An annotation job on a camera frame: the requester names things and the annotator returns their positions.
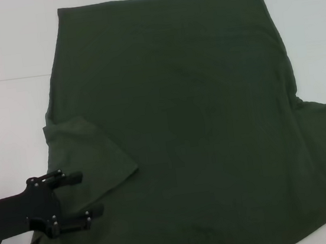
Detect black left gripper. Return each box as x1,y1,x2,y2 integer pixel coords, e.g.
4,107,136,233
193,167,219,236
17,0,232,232
0,164,108,244

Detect dark green shirt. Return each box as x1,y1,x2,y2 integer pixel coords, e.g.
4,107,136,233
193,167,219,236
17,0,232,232
0,0,326,244

